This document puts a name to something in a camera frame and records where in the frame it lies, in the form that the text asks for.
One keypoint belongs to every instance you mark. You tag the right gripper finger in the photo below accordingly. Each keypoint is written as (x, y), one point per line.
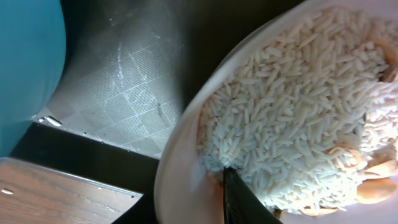
(240, 205)

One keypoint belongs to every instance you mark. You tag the white pink bowl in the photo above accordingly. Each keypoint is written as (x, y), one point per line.
(185, 192)

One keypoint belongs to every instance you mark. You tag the rice and food scraps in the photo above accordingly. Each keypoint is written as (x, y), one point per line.
(307, 118)

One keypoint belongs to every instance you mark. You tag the light blue bowl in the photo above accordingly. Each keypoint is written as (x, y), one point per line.
(33, 48)

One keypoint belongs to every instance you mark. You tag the dark brown serving tray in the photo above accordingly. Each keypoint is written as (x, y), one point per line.
(132, 67)

